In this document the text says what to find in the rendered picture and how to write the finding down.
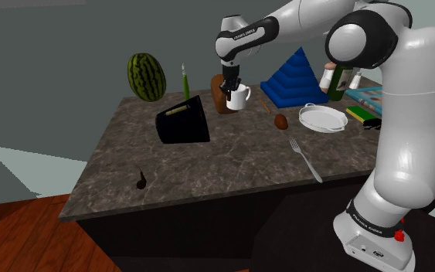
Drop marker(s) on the white oval baking dish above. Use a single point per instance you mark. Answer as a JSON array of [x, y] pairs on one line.
[[322, 118]]

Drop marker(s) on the white salt shaker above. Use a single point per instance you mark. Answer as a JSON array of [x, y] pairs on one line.
[[357, 80]]

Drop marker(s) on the brown bread loaf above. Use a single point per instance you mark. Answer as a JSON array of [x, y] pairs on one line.
[[217, 94]]

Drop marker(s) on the yellow and green sponge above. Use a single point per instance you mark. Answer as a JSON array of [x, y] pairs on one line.
[[359, 113]]

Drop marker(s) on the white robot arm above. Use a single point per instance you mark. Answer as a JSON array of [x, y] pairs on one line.
[[413, 124]]

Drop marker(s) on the silver fork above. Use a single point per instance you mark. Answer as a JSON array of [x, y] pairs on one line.
[[307, 162]]

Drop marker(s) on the striped green watermelon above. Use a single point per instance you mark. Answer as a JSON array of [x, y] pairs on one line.
[[146, 77]]

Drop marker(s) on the small black flat object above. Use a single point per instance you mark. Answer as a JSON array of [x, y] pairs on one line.
[[372, 124]]

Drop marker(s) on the blue picture book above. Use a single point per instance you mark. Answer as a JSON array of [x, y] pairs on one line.
[[367, 97]]

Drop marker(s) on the green pen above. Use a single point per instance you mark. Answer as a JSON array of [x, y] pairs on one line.
[[186, 88]]

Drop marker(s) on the yellow pen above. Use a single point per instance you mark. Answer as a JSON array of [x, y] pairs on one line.
[[177, 110]]

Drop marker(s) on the white mug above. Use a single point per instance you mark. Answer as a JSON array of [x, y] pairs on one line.
[[239, 98]]

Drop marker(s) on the blue stepped pyramid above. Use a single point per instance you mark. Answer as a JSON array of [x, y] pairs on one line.
[[294, 81]]

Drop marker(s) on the green wine bottle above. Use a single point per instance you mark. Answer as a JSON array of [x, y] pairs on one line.
[[338, 88]]

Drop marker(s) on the white figure with brown head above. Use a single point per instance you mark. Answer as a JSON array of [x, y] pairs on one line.
[[325, 81]]

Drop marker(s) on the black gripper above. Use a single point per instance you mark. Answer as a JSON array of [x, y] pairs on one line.
[[230, 85]]

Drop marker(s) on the dark robot stand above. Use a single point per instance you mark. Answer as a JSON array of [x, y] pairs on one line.
[[307, 229]]

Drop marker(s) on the dark brown small ladle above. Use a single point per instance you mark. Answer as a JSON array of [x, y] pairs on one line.
[[141, 183]]

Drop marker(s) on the brown egg-shaped fruit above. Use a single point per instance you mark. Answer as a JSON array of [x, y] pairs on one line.
[[281, 121]]

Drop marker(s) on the orange pencil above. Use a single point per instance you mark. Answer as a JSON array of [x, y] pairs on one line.
[[265, 106]]

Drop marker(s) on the black box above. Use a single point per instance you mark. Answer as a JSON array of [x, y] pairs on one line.
[[183, 126]]

